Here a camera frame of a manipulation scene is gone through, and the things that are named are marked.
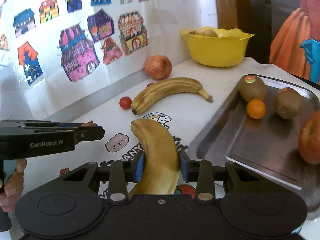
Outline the ripe banana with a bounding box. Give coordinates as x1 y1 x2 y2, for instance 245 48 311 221
131 77 214 115
129 119 180 199

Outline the houses drawing paper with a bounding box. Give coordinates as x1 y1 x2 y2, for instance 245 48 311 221
1 0 158 106

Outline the fruit inside yellow bowl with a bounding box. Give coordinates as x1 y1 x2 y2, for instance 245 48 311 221
189 29 218 37

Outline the person's left hand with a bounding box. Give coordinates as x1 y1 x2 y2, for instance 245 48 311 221
0 159 27 212

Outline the kiwi with sticker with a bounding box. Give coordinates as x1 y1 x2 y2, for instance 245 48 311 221
238 75 267 102

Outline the orange dress lady painting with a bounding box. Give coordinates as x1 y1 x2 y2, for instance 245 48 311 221
269 0 319 83

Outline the metal tray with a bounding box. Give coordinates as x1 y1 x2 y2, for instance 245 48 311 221
188 76 319 219

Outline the yellow plastic bowl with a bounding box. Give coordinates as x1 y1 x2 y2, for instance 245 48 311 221
180 27 255 67

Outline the cherry tomato front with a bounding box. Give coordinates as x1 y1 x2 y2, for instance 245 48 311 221
119 96 132 109

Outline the brown wooden door frame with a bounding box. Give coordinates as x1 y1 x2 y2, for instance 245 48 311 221
216 0 238 29

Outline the small brown longan fruit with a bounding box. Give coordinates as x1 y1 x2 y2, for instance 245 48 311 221
81 120 98 127

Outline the large red apple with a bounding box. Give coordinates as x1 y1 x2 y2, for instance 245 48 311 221
298 110 320 165

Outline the small reddish apple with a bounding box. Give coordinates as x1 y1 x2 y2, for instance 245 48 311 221
144 55 172 81

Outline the plain brown kiwi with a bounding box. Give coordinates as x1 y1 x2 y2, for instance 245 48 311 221
274 87 302 119

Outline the small orange mandarin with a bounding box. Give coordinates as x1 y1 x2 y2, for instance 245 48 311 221
246 99 266 120

